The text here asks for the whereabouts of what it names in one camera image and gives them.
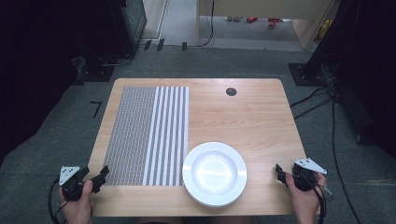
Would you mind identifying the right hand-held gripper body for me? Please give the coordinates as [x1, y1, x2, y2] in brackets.
[291, 158, 328, 192]

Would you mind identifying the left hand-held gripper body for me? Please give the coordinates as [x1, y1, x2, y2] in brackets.
[58, 165, 86, 202]

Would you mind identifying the white plate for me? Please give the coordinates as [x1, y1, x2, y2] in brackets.
[181, 141, 248, 208]

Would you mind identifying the person's left hand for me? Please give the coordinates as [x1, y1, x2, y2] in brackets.
[58, 179, 94, 224]

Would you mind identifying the person's right hand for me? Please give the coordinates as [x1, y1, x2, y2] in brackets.
[285, 172, 328, 224]

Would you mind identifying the grey striped placemat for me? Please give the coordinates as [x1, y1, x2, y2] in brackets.
[103, 85, 191, 188]

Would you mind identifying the black stand base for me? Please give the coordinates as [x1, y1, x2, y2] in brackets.
[288, 62, 329, 87]
[81, 55, 117, 83]

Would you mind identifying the yellow object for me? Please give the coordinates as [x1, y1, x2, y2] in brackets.
[316, 19, 333, 44]

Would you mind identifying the glass door cabinet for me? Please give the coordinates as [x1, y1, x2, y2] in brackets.
[120, 0, 148, 56]

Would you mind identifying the light wooden cabinet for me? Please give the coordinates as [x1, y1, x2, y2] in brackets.
[195, 0, 339, 51]

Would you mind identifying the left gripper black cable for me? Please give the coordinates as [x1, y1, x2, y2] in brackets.
[47, 178, 68, 224]

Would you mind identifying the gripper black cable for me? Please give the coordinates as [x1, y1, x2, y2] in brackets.
[47, 178, 68, 224]
[293, 172, 329, 224]

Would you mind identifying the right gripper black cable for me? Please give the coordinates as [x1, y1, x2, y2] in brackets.
[293, 172, 329, 224]

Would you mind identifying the long black floor cable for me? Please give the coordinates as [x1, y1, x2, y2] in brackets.
[330, 92, 363, 224]

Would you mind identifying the hanging black cable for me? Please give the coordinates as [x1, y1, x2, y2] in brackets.
[195, 0, 217, 48]

